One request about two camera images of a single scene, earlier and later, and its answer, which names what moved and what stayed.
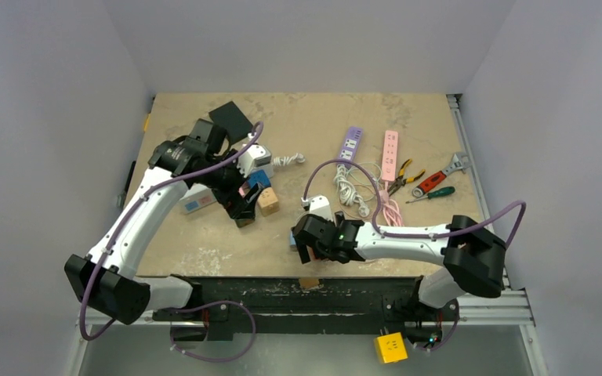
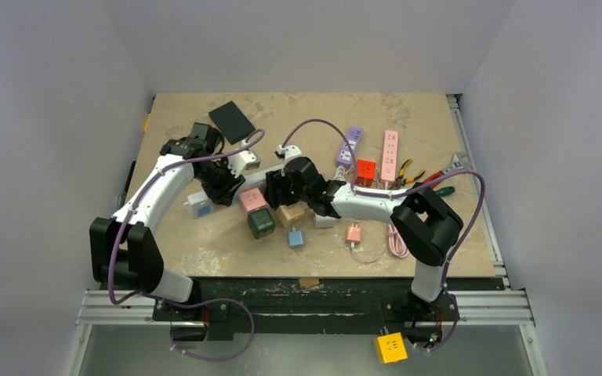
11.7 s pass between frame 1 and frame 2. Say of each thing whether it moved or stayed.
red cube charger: moved
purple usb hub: stayed
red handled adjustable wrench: stayed
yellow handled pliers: stayed
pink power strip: stayed
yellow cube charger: stayed
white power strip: moved
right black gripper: moved
